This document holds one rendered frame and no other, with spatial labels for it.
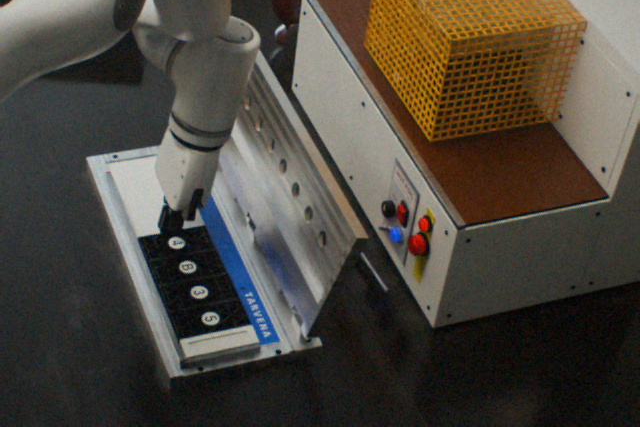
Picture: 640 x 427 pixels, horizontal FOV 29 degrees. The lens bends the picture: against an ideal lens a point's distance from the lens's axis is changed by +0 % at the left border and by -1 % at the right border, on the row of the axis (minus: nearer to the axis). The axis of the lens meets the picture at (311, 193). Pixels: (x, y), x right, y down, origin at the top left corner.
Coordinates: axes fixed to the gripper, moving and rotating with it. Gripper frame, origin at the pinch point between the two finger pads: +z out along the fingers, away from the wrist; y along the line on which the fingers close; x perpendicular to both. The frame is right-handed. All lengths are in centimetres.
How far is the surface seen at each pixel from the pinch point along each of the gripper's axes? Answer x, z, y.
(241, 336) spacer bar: 3.2, 1.0, 21.9
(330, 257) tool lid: 12.2, -11.8, 21.1
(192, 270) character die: 0.6, 1.4, 9.0
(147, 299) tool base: -6.1, 3.8, 11.6
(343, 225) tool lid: 11.8, -17.6, 21.6
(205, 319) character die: -0.4, 1.6, 18.0
